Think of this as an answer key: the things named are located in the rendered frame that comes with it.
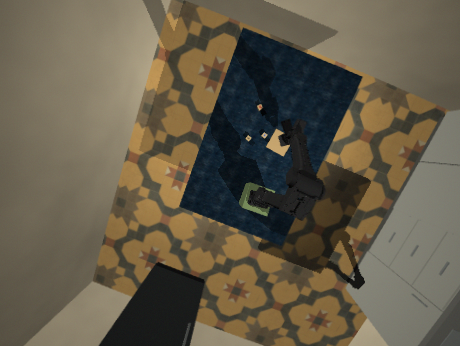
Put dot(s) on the beige mat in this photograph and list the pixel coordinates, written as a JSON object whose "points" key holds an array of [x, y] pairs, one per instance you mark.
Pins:
{"points": [[274, 144]]}

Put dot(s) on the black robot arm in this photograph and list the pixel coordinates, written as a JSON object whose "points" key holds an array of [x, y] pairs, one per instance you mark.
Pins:
{"points": [[303, 191]]}

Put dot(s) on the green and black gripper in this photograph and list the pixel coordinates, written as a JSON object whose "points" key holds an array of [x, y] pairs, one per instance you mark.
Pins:
{"points": [[282, 142]]}

